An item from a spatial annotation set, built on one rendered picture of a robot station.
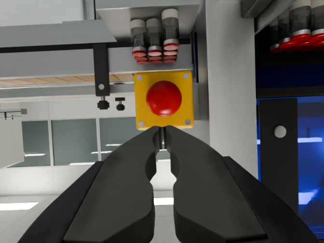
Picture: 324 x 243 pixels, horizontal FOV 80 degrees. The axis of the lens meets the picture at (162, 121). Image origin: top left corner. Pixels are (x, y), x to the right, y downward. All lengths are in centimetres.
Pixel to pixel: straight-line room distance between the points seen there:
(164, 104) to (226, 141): 10
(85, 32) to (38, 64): 10
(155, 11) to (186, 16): 4
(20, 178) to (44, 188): 65
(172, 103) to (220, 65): 9
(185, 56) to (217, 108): 15
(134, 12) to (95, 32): 13
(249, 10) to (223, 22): 3
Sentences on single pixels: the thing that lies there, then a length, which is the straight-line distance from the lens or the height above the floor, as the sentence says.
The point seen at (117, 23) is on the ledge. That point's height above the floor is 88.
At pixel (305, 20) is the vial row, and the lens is 30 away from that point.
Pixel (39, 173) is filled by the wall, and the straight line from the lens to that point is 599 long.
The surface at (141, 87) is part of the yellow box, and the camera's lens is 24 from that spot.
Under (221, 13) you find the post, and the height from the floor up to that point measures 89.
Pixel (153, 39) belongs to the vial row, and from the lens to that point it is 29.
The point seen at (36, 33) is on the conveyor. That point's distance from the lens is 44.
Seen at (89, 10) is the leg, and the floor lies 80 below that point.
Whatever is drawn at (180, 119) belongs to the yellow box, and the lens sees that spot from 24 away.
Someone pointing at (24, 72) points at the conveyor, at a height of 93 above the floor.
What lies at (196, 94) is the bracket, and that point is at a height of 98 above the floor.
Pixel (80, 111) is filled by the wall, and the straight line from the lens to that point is 528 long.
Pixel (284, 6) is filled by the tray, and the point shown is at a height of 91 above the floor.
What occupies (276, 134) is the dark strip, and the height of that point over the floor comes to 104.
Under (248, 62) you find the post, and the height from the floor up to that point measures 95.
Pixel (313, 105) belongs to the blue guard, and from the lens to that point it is 31.
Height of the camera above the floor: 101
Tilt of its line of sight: 2 degrees up
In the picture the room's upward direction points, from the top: 178 degrees clockwise
